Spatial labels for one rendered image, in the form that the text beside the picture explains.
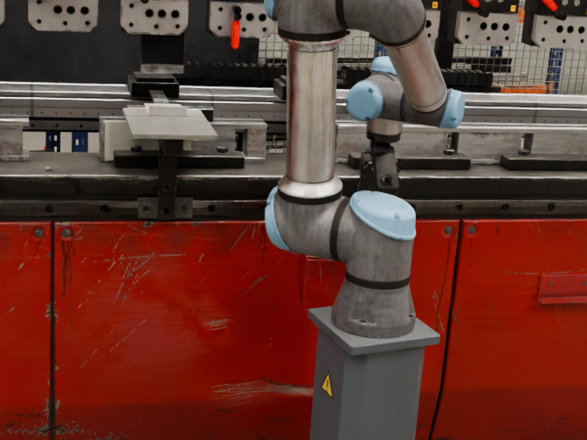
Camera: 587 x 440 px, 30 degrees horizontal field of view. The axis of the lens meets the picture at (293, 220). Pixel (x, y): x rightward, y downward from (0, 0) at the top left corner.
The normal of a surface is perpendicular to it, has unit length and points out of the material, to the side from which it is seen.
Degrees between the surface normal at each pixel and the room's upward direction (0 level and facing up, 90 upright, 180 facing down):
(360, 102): 94
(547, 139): 90
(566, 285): 90
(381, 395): 90
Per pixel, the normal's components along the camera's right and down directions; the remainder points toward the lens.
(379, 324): 0.11, 0.00
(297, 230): -0.42, 0.38
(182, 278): 0.22, 0.30
